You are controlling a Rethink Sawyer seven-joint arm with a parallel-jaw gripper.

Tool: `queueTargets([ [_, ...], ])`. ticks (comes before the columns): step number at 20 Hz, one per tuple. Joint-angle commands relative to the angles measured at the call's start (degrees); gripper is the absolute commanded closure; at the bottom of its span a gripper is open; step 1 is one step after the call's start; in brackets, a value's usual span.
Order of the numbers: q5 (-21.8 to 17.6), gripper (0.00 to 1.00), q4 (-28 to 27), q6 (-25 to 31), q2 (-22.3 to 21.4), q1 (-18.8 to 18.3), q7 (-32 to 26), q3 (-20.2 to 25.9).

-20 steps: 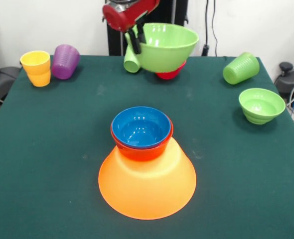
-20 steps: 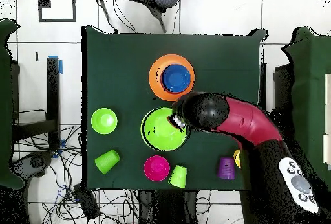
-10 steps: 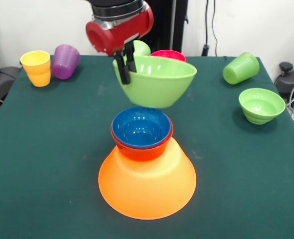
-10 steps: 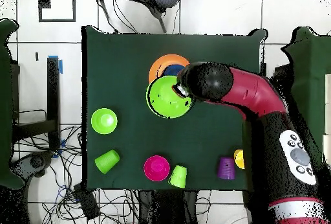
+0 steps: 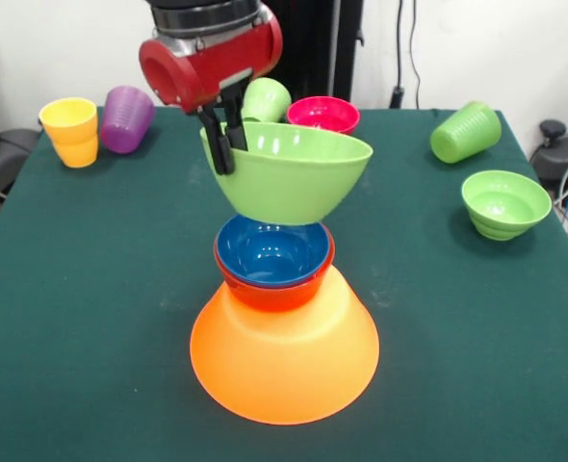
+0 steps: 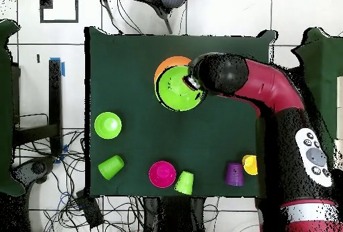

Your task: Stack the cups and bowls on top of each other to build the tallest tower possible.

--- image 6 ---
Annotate black chair base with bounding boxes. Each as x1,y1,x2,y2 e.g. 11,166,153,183
10,156,57,190

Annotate large orange bowl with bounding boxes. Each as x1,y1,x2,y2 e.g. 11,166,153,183
153,56,193,82

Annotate green cloth side table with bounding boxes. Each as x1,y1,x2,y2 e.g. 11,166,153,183
291,27,343,200
0,19,26,196

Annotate green ribbed cup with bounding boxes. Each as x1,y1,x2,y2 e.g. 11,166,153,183
174,170,194,196

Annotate green smooth cup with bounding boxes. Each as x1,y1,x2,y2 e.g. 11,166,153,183
97,154,125,181

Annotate black power strip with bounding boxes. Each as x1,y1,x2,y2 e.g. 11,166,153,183
75,190,105,229

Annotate blue tape strip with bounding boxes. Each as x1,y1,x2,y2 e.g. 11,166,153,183
49,56,66,77

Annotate dark green tablecloth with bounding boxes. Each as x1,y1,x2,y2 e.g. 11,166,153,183
84,26,277,198

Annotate large green bowl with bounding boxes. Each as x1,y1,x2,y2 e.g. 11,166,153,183
154,65,206,113

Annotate pink bowl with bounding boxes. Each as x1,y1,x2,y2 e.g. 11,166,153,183
148,160,178,189

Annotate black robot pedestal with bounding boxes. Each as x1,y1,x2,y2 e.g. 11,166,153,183
143,196,207,232

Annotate small green ribbed bowl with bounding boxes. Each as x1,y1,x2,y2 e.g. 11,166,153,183
94,111,123,140

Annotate black metal stand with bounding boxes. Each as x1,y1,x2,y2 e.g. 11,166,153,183
11,58,64,155

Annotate black square floor frame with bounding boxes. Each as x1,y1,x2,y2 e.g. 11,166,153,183
39,0,79,23

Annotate white shelf unit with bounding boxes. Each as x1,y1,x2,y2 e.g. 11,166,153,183
333,76,343,176

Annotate tangle of floor cables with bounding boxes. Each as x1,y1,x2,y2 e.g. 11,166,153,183
13,129,145,232

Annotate yellow ribbed cup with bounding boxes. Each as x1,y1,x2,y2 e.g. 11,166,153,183
241,154,259,176

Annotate grey office chair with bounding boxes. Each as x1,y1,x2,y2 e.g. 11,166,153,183
101,0,190,35

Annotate purple cup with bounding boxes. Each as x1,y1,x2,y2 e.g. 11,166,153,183
224,162,245,187

